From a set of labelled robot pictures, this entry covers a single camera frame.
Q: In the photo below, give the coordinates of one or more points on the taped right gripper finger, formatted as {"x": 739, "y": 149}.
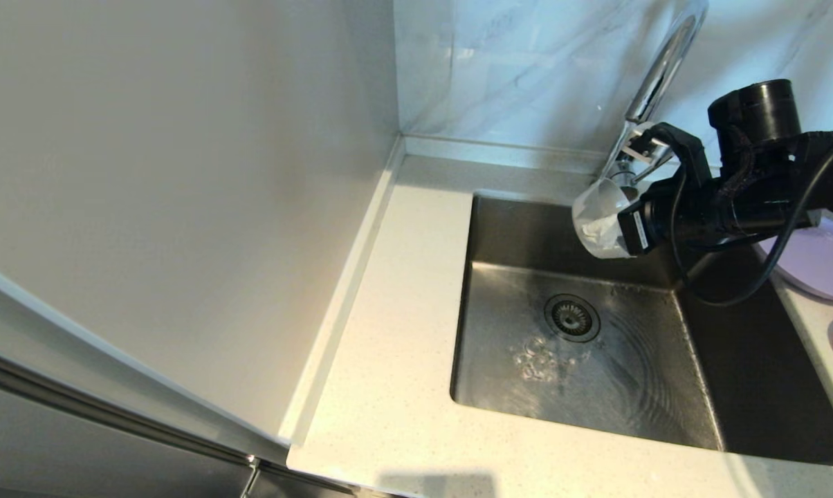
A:
{"x": 605, "y": 235}

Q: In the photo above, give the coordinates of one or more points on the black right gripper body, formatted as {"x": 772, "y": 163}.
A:
{"x": 700, "y": 214}

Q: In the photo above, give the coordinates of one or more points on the white round cup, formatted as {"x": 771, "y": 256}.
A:
{"x": 596, "y": 200}

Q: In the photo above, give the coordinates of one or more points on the purple plastic plate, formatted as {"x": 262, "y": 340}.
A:
{"x": 825, "y": 270}

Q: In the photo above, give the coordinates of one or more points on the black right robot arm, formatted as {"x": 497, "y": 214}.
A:
{"x": 755, "y": 104}

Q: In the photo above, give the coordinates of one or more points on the stainless steel sink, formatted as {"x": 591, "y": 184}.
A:
{"x": 527, "y": 373}

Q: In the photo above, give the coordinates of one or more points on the round metal drain strainer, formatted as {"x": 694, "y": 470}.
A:
{"x": 572, "y": 318}

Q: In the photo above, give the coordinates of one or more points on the chrome gooseneck faucet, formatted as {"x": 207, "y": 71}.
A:
{"x": 665, "y": 62}

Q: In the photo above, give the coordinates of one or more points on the white tall cabinet panel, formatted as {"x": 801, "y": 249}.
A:
{"x": 181, "y": 207}

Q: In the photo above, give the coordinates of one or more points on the stainless steel appliance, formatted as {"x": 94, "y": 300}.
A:
{"x": 43, "y": 449}

